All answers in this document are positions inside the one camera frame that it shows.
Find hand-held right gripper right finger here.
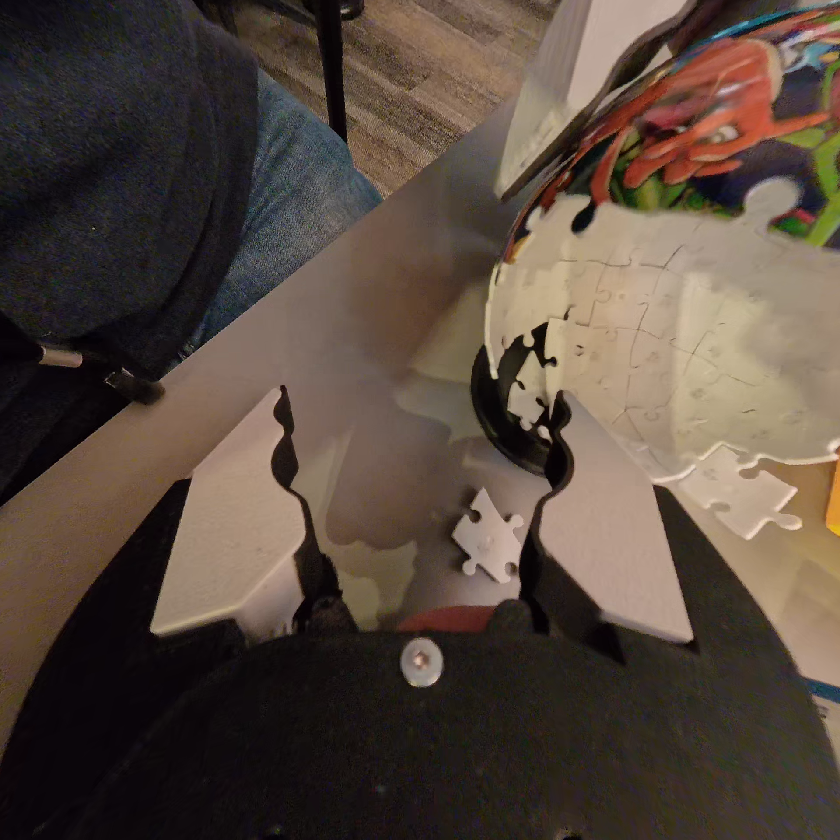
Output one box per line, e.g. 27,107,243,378
518,390,697,644

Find black round ball stand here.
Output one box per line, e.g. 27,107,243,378
470,343,560,476

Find person's blue jeans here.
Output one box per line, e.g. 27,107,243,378
164,67,385,376

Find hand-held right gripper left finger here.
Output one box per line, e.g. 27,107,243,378
151,386,343,642

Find black metal chair frame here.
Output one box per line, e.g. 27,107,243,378
197,0,366,147

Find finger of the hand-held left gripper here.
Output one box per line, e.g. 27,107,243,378
494,0,698,202

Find single white puzzle piece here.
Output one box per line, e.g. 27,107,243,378
451,487,526,584

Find colourful puzzle ball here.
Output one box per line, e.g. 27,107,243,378
484,0,840,542

